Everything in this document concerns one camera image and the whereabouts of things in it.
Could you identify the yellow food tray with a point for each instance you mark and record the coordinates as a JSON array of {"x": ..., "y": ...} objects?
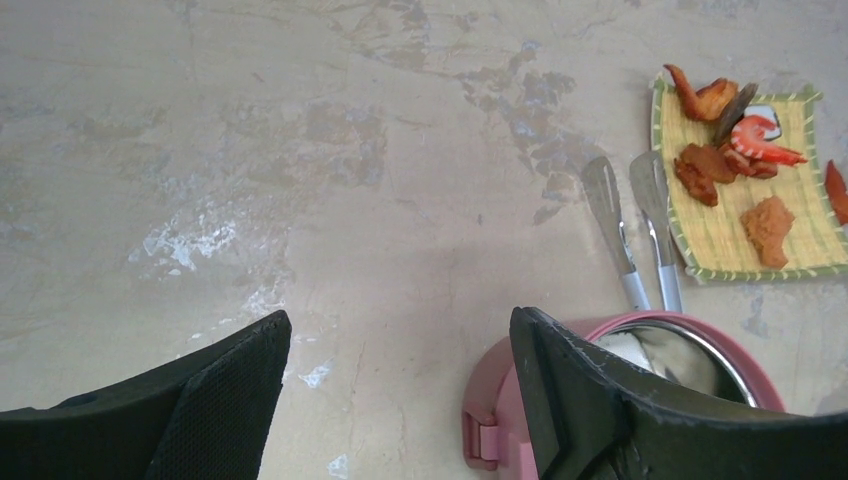
[{"x": 712, "y": 240}]

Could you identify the red shrimp toy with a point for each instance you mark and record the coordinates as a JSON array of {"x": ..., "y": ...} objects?
[{"x": 748, "y": 138}]

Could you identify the orange fried cutlet toy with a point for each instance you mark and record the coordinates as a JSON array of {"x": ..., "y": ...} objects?
[{"x": 766, "y": 226}]

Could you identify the white black rice cake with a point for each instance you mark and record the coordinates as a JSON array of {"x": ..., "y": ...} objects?
[{"x": 635, "y": 346}]

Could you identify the red steel pot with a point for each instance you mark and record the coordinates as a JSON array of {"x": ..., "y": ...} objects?
[{"x": 694, "y": 354}]

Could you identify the loose red pepper slice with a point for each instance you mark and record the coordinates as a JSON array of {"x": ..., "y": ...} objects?
[{"x": 836, "y": 190}]

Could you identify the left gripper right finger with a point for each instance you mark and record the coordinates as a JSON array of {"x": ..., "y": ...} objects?
[{"x": 593, "y": 415}]

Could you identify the toy food pile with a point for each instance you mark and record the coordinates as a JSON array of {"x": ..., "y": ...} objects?
[{"x": 721, "y": 104}]

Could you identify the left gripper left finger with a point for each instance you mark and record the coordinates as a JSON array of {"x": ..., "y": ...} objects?
[{"x": 206, "y": 415}]

